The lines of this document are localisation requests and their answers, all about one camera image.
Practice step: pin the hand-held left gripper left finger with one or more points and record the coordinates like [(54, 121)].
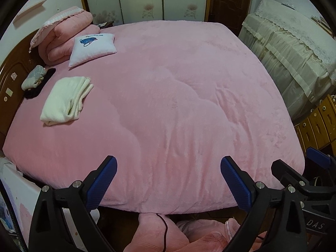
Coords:
[(105, 173)]

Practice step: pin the brown wooden headboard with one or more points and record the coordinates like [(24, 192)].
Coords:
[(10, 84)]

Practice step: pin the grey patterned cloth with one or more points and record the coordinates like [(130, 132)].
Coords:
[(32, 77)]

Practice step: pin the dark wooden door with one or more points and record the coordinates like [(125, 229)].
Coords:
[(231, 2)]

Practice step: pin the dark wooden nightstand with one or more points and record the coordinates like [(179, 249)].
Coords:
[(105, 24)]

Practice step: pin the cream lace-covered furniture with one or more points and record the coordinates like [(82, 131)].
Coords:
[(288, 44)]

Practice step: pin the floral wardrobe doors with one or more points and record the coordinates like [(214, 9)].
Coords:
[(144, 0)]

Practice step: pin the white fuzzy braided-trim cardigan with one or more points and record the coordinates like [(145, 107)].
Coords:
[(63, 99)]

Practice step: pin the pink plush bed blanket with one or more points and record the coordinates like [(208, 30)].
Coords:
[(170, 97)]

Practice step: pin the folded pink quilt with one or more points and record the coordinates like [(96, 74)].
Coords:
[(60, 34)]

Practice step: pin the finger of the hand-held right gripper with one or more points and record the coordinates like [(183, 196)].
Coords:
[(318, 158), (284, 170)]

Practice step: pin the black cloth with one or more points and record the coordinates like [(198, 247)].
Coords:
[(50, 73)]

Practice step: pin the white wall board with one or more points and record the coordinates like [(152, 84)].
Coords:
[(30, 13)]

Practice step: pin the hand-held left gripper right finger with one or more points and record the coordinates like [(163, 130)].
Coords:
[(233, 178)]

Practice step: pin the white cartoon-print pillow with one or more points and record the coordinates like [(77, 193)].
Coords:
[(92, 48)]

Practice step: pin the yellow wooden drawer cabinet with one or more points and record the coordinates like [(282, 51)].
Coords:
[(317, 126)]

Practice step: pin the white plastic object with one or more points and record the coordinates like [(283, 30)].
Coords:
[(78, 223)]

